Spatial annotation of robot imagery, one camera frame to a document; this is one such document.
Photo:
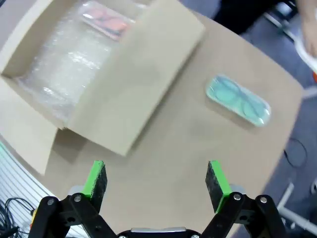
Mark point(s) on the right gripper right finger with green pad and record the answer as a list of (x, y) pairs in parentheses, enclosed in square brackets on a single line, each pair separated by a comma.
[(218, 183)]

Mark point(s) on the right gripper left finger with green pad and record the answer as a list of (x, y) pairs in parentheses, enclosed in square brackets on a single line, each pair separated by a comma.
[(96, 183)]

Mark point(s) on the mint green glasses case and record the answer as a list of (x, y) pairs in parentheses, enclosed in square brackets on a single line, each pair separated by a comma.
[(235, 99)]

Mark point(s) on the pink glasses case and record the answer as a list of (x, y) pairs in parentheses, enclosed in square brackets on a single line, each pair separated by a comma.
[(109, 21)]

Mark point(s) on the person's left hand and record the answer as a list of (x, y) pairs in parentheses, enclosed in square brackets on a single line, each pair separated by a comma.
[(310, 24)]

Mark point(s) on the white slatted panel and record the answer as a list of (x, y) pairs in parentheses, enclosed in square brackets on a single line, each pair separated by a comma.
[(22, 178)]

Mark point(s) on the white metal table leg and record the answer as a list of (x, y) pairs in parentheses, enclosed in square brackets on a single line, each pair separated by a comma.
[(297, 215)]

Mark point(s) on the large open cardboard box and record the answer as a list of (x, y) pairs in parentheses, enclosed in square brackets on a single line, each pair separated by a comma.
[(138, 86)]

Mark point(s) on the clear bubble wrap sheet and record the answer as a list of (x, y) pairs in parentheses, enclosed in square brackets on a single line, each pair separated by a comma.
[(64, 64)]

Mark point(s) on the white curved plastic object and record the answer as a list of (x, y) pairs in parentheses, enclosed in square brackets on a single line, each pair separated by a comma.
[(305, 55)]

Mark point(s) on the person in black t-shirt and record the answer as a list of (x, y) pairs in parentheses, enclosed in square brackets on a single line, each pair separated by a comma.
[(247, 12)]

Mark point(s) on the white metal frame tubes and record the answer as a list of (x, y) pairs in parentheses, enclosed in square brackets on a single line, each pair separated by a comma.
[(280, 22)]

